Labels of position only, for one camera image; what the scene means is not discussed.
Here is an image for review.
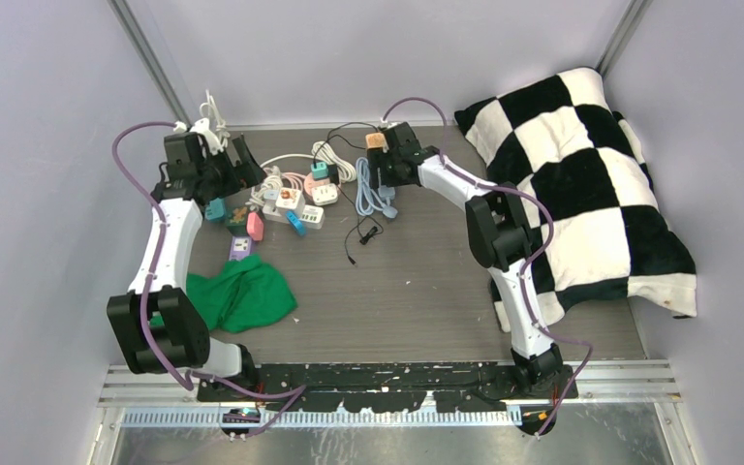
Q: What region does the white power strip cable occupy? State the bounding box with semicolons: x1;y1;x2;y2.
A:
189;89;233;155

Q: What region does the orange cube adapter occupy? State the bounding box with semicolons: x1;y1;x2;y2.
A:
365;132;388;152

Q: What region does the teal power strip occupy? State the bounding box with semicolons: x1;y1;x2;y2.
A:
204;198;228;223

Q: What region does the light blue cable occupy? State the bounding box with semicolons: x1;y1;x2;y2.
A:
354;157;400;221

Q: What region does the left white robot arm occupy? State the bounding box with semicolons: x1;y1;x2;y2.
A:
107;130;265;401

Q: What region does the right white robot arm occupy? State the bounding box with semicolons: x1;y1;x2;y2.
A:
365;123;564;398

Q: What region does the white cube socket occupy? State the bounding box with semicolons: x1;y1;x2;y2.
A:
275;188;306;216

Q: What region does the pink plug adapter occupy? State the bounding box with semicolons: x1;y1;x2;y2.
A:
246;211;264;242

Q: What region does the teal small plug adapter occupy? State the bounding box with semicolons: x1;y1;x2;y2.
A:
310;161;329;181

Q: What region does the purple socket adapter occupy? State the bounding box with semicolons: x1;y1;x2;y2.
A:
228;235;255;262

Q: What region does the green patterned adapter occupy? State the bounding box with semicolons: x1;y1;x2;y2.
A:
224;206;250;237

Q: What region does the blue small adapter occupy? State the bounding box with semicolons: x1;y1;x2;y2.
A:
286;211;307;236

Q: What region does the white multi-port charger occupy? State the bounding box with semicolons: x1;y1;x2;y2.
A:
297;204;325;230

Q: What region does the green cloth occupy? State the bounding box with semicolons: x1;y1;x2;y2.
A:
185;256;298;333

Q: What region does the black white checkered blanket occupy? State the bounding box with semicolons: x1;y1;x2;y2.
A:
454;67;698;324

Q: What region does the black thin cable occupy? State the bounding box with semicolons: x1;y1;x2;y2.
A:
324;121;388;267

